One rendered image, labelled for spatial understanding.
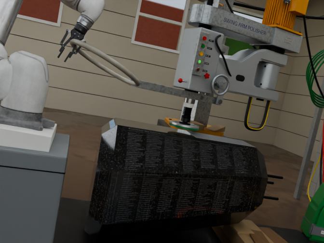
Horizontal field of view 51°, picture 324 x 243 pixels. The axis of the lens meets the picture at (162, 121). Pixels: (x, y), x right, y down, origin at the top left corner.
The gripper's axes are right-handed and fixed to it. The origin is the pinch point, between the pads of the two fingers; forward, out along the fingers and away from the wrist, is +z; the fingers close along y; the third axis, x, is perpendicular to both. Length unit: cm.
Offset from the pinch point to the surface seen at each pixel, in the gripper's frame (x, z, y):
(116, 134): -5, 24, 51
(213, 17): 0, -74, 66
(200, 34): -2, -59, 64
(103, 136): 1, 30, 46
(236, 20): 4, -84, 82
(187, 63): 9, -41, 69
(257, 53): 13, -79, 112
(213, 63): 5, -50, 84
